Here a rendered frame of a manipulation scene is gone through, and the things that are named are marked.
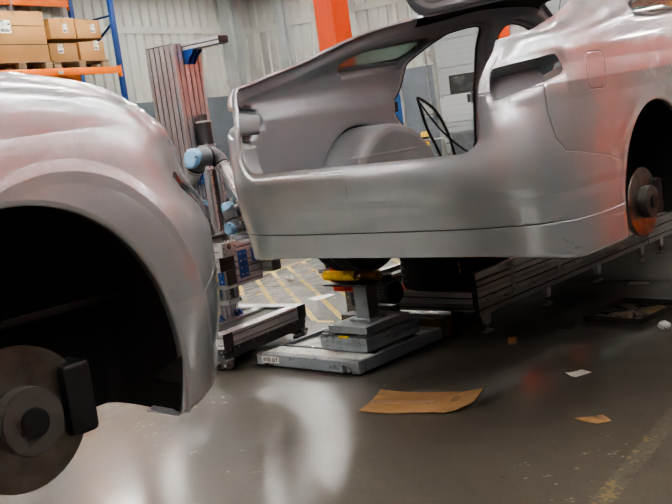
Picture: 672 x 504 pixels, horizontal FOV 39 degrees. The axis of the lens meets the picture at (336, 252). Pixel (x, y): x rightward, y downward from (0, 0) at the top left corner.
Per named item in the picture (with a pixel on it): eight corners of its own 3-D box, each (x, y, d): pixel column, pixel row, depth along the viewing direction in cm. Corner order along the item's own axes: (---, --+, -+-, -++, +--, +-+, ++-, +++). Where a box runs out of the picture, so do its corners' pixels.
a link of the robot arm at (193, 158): (194, 225, 580) (217, 153, 549) (174, 229, 570) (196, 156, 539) (184, 213, 586) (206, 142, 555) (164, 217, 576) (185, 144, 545)
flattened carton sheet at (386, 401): (469, 413, 431) (468, 406, 431) (359, 413, 454) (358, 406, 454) (485, 393, 458) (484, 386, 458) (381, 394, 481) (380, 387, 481)
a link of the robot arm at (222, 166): (215, 152, 568) (252, 217, 554) (200, 154, 561) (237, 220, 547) (223, 140, 560) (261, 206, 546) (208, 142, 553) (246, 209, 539)
